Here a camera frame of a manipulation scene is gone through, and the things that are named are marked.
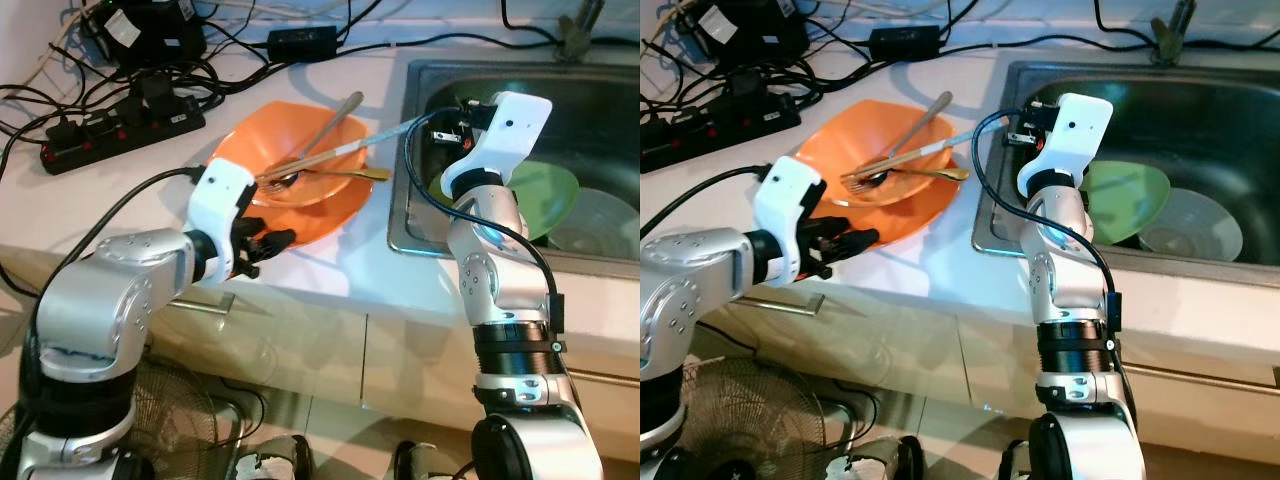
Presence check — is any metal fork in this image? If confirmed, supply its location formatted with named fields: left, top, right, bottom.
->
left=256, top=165, right=393, bottom=193
left=843, top=165, right=973, bottom=195

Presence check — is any orange plastic bowl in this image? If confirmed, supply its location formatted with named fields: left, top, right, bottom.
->
left=212, top=100, right=377, bottom=209
left=797, top=98, right=964, bottom=207

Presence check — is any silver metal spoon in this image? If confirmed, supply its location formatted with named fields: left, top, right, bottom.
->
left=268, top=92, right=366, bottom=193
left=858, top=92, right=954, bottom=193

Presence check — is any stainless steel sink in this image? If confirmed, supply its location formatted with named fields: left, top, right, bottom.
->
left=972, top=60, right=1280, bottom=291
left=387, top=57, right=641, bottom=269

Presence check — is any dark metal faucet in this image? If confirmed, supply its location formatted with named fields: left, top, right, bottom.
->
left=1150, top=0, right=1198, bottom=66
left=556, top=0, right=607, bottom=63

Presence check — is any black power strip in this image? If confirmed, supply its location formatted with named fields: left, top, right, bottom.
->
left=640, top=95, right=803, bottom=173
left=40, top=95, right=207, bottom=177

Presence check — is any black power adapter brick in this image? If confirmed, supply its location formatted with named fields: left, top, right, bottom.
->
left=266, top=26, right=340, bottom=63
left=868, top=26, right=941, bottom=61

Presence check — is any grey translucent bowl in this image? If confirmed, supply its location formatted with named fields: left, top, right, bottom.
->
left=548, top=188, right=641, bottom=263
left=1138, top=188, right=1246, bottom=263

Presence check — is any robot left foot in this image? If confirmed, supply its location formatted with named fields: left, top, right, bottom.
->
left=230, top=435, right=317, bottom=480
left=825, top=435, right=927, bottom=480

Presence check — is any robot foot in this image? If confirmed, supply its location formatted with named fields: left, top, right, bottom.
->
left=825, top=435, right=927, bottom=480
left=998, top=440, right=1037, bottom=480
left=230, top=435, right=317, bottom=480
left=390, top=440, right=473, bottom=480

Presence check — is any black charger box with label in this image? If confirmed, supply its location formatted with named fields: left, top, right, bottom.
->
left=690, top=0, right=809, bottom=66
left=82, top=0, right=207, bottom=69

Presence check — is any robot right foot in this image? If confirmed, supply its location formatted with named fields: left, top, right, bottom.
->
left=390, top=440, right=473, bottom=480
left=998, top=440, right=1037, bottom=480

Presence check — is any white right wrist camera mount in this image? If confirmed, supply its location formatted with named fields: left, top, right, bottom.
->
left=441, top=92, right=554, bottom=199
left=1018, top=93, right=1115, bottom=197

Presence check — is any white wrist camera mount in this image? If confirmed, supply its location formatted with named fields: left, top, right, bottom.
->
left=187, top=158, right=258, bottom=282
left=752, top=157, right=827, bottom=289
left=1018, top=93, right=1115, bottom=197
left=441, top=92, right=554, bottom=199

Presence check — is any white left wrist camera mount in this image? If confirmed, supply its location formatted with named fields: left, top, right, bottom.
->
left=752, top=157, right=827, bottom=289
left=187, top=158, right=258, bottom=282

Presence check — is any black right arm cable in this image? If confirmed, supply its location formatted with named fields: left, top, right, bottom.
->
left=403, top=110, right=568, bottom=336
left=972, top=108, right=1123, bottom=341

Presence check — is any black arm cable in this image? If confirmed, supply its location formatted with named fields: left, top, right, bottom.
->
left=403, top=110, right=568, bottom=336
left=640, top=165, right=771, bottom=241
left=972, top=108, right=1123, bottom=341
left=70, top=167, right=206, bottom=271

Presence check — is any black wall cable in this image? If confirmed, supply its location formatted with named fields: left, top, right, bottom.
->
left=1093, top=0, right=1161, bottom=33
left=498, top=0, right=566, bottom=33

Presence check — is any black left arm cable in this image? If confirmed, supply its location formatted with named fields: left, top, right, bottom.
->
left=640, top=165, right=771, bottom=241
left=70, top=167, right=206, bottom=271

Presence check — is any floor fan with wire grille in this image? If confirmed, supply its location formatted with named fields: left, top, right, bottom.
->
left=0, top=355, right=246, bottom=480
left=680, top=355, right=871, bottom=480

